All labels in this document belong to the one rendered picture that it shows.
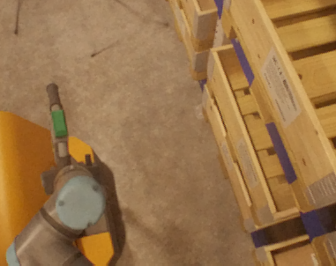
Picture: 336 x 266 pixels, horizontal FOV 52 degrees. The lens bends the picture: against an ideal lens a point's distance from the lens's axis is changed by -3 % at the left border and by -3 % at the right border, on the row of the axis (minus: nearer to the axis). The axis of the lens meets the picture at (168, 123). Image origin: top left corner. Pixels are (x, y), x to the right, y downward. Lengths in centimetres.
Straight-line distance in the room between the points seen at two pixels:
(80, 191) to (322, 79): 89
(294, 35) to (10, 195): 130
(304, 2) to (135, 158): 154
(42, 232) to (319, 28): 111
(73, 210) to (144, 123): 191
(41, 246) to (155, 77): 213
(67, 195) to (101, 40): 235
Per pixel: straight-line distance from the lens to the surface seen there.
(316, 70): 127
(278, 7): 139
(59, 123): 105
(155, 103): 259
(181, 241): 235
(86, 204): 67
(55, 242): 70
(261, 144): 172
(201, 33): 191
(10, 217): 163
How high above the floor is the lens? 235
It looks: 68 degrees down
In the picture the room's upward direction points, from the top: 3 degrees counter-clockwise
